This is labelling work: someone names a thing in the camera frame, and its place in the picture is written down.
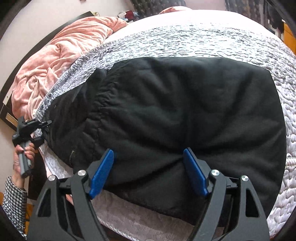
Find black pants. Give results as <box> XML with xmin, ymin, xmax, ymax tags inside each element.
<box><xmin>44</xmin><ymin>57</ymin><xmax>287</xmax><ymax>224</ymax></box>

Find checkered sleeve left forearm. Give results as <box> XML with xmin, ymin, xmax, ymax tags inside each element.
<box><xmin>3</xmin><ymin>176</ymin><xmax>27</xmax><ymax>240</ymax></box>

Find person's left hand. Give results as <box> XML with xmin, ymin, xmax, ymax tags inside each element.
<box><xmin>11</xmin><ymin>143</ymin><xmax>36</xmax><ymax>189</ymax></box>

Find dark wooden headboard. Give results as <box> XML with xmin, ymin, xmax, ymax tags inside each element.
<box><xmin>1</xmin><ymin>11</ymin><xmax>94</xmax><ymax>130</ymax></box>

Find pink blanket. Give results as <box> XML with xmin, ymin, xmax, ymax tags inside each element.
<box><xmin>11</xmin><ymin>16</ymin><xmax>127</xmax><ymax>120</ymax></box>

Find orange wooden cabinet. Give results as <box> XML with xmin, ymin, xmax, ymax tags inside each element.
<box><xmin>283</xmin><ymin>23</ymin><xmax>296</xmax><ymax>54</ymax></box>

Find grey quilted mattress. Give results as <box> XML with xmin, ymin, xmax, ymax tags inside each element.
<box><xmin>35</xmin><ymin>10</ymin><xmax>295</xmax><ymax>240</ymax></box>

